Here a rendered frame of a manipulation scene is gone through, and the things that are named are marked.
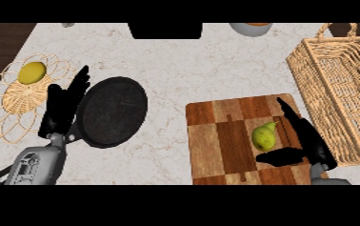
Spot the tan wicker basket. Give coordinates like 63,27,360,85
284,23,360,168

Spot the green pear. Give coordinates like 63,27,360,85
250,120,280,153

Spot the black appliance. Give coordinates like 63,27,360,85
126,23,203,40

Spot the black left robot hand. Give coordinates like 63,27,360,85
36,65,91,139

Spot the grey bowl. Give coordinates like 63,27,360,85
227,23,274,38

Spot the yellow lemon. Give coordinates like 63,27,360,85
16,61,47,86

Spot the woven flower-shaped placemat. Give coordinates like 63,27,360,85
0,52,78,145

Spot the checkered wooden cutting board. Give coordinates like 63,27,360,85
184,92,328,186

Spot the round black pan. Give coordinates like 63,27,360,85
75,76,148,149

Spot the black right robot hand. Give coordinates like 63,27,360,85
255,97,339,172

